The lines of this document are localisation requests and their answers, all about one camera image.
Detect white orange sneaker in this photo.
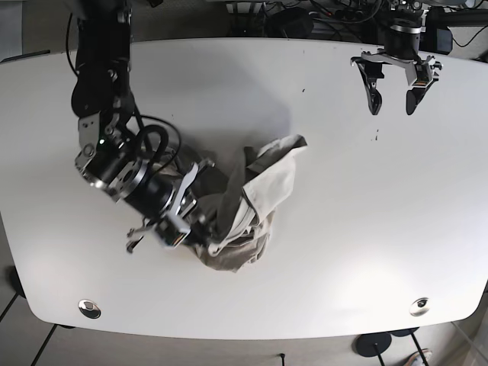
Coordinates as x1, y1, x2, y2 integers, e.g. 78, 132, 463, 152
403, 348, 433, 366

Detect beige grey T-shirt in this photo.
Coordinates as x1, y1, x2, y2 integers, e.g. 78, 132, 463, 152
190, 135, 307, 272

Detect left silver table grommet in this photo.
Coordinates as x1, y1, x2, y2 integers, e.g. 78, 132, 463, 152
78, 299, 101, 319

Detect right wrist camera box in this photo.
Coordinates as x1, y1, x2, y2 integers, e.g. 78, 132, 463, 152
155, 217, 191, 248

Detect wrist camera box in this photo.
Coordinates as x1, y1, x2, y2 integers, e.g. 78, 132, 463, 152
413, 63, 433, 88
155, 217, 191, 248

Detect black round stand base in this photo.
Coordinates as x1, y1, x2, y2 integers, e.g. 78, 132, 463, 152
354, 332, 392, 358

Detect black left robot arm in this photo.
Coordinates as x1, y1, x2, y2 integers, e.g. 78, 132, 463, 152
350, 1, 442, 115

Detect black power adapter box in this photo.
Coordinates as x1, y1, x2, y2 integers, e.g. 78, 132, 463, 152
265, 7, 314, 39

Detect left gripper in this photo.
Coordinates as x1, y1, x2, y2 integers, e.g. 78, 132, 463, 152
350, 49, 443, 115

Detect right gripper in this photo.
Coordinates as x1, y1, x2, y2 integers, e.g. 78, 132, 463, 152
125, 159, 217, 253

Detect tangled black cables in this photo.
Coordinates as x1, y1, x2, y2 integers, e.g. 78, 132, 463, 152
224, 0, 488, 54

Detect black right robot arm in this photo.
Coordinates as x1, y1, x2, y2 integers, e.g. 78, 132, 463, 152
69, 1, 212, 252

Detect silver table grommet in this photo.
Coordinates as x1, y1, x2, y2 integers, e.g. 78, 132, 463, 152
409, 297, 430, 317
78, 299, 101, 319

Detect right silver table grommet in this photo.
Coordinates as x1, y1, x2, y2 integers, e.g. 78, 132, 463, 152
409, 297, 430, 317

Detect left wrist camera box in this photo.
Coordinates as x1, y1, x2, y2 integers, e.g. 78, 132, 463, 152
413, 63, 433, 88

